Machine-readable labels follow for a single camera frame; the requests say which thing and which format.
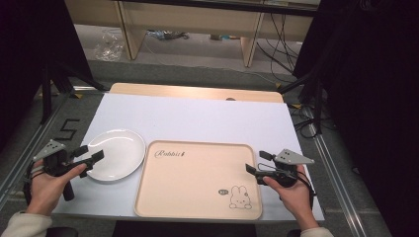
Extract metal floor rail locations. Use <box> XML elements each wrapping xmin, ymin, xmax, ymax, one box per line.
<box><xmin>0</xmin><ymin>91</ymin><xmax>73</xmax><ymax>200</ymax></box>
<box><xmin>308</xmin><ymin>130</ymin><xmax>370</xmax><ymax>237</ymax></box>

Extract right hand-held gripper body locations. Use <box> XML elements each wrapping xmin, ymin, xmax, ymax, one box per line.
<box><xmin>256</xmin><ymin>148</ymin><xmax>316</xmax><ymax>189</ymax></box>

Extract clear plastic bag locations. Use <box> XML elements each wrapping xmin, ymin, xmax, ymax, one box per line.
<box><xmin>93</xmin><ymin>28</ymin><xmax>126</xmax><ymax>62</ymax></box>

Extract white round plate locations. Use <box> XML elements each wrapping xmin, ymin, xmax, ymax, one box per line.
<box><xmin>85</xmin><ymin>128</ymin><xmax>147</xmax><ymax>183</ymax></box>

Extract black hanging cables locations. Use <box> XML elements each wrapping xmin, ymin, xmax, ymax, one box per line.
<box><xmin>256</xmin><ymin>12</ymin><xmax>308</xmax><ymax>76</ymax></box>

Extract black floor cables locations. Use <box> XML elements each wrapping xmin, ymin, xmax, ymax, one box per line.
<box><xmin>289</xmin><ymin>104</ymin><xmax>320</xmax><ymax>140</ymax></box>

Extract light wooden desk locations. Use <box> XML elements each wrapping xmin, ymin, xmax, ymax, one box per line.
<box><xmin>64</xmin><ymin>0</ymin><xmax>321</xmax><ymax>69</ymax></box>

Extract blue clutter under desk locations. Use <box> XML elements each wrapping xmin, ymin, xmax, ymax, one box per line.
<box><xmin>145</xmin><ymin>29</ymin><xmax>191</xmax><ymax>41</ymax></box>

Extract person's dark lap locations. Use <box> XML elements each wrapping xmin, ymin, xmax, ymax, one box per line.
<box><xmin>111</xmin><ymin>219</ymin><xmax>259</xmax><ymax>237</ymax></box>

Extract person's left hand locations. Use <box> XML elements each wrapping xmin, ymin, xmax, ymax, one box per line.
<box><xmin>25</xmin><ymin>160</ymin><xmax>89</xmax><ymax>217</ymax></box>

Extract person's right hand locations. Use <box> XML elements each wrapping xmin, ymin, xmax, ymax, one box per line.
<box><xmin>262</xmin><ymin>164</ymin><xmax>319</xmax><ymax>232</ymax></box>

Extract black metal stand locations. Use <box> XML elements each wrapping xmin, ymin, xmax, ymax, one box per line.
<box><xmin>277</xmin><ymin>69</ymin><xmax>326</xmax><ymax>135</ymax></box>
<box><xmin>39</xmin><ymin>61</ymin><xmax>107</xmax><ymax>125</ymax></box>

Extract white table cover sheet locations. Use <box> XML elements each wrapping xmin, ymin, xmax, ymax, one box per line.
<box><xmin>52</xmin><ymin>92</ymin><xmax>326</xmax><ymax>222</ymax></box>

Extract beige tray with rabbit print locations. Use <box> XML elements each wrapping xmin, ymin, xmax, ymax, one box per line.
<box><xmin>133</xmin><ymin>139</ymin><xmax>264</xmax><ymax>221</ymax></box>

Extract black curtain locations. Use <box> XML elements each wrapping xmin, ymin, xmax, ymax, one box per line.
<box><xmin>292</xmin><ymin>0</ymin><xmax>419</xmax><ymax>237</ymax></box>
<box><xmin>0</xmin><ymin>0</ymin><xmax>94</xmax><ymax>151</ymax></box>

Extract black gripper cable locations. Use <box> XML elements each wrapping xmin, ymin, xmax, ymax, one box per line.
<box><xmin>22</xmin><ymin>160</ymin><xmax>44</xmax><ymax>205</ymax></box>
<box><xmin>295</xmin><ymin>170</ymin><xmax>318</xmax><ymax>211</ymax></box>

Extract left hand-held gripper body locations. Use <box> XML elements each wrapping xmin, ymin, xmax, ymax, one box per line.
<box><xmin>32</xmin><ymin>138</ymin><xmax>79</xmax><ymax>202</ymax></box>

